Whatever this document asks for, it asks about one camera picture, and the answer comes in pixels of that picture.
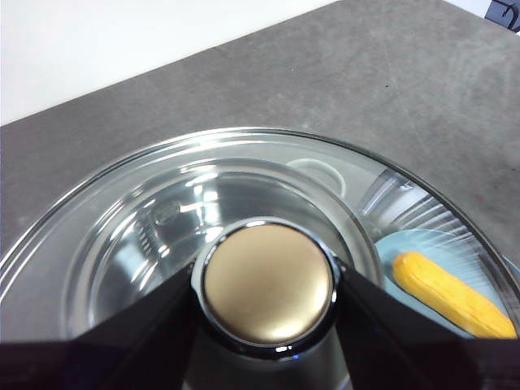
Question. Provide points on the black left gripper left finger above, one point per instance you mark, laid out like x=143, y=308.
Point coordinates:
x=101, y=357

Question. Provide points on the light blue round plate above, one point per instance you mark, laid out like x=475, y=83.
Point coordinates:
x=386, y=256

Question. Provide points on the dark blue equipment piece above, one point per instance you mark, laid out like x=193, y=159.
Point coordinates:
x=503, y=10

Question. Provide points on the glass lid with green knob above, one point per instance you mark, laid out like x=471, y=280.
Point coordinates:
x=268, y=280

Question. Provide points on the pale green electric steamer pot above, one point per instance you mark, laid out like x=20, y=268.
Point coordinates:
x=339, y=180

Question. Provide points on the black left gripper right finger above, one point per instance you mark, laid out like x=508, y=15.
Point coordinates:
x=406, y=353

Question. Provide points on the yellow corn cob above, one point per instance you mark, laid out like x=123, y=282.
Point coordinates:
x=447, y=296

